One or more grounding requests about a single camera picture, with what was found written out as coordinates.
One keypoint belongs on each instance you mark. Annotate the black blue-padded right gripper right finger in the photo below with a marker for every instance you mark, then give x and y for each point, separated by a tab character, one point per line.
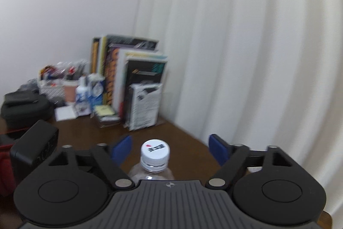
267	185

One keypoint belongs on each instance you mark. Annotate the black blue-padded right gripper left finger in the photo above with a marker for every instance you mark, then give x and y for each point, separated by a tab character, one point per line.
72	186

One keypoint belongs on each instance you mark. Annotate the clear plastic water bottle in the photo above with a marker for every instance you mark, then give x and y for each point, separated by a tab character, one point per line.
142	171

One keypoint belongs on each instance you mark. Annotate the white plastic bottle cap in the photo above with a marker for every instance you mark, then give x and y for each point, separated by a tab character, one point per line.
155	152

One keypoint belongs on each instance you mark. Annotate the small white blue bottle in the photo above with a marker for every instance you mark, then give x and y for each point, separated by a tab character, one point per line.
82	95

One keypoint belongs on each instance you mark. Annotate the black pouch bag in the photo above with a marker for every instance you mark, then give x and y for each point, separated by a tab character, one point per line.
22	109

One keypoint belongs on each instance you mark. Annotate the white notepad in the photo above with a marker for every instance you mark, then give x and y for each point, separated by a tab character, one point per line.
65	113

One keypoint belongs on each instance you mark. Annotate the red object at left edge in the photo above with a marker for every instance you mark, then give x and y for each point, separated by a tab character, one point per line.
7	180

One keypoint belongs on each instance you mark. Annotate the pink cup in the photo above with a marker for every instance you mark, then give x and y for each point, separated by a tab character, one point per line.
70	90

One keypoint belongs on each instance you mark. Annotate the white basket of stationery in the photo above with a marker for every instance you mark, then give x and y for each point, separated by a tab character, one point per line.
50	78

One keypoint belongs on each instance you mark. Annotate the yellow sticky note pad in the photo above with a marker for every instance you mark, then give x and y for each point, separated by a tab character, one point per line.
103	111

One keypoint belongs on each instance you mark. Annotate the blue white small box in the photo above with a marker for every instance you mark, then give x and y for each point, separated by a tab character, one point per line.
96	86

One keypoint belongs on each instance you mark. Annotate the yellow spine book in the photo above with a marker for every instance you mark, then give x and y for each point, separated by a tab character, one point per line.
94	54

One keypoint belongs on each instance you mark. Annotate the white paperback book front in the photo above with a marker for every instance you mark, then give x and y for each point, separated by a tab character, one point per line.
144	105

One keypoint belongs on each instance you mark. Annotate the white-spined book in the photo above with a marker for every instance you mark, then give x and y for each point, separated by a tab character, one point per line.
120	65

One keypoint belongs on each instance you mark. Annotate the black book teal title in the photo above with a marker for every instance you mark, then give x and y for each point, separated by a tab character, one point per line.
141	70

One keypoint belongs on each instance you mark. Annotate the orange lettered black book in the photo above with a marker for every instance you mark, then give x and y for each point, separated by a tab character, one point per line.
109	74

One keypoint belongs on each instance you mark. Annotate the tall black glossy book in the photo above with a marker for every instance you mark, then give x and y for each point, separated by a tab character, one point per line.
110	41

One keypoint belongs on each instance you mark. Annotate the white curtain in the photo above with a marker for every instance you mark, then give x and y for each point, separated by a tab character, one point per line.
259	73

